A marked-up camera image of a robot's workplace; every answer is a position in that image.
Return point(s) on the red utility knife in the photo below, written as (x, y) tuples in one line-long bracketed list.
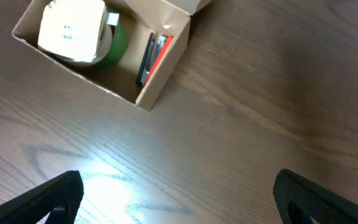
[(155, 49)]

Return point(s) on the brown cardboard box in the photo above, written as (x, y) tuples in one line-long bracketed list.
[(127, 48)]

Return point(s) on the green tape roll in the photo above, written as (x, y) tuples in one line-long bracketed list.
[(119, 42)]

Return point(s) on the yellow white sticky note pad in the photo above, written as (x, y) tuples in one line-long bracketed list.
[(74, 29)]

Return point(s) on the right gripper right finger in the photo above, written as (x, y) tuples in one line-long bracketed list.
[(300, 200)]

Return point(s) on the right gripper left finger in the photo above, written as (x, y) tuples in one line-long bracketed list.
[(57, 199)]

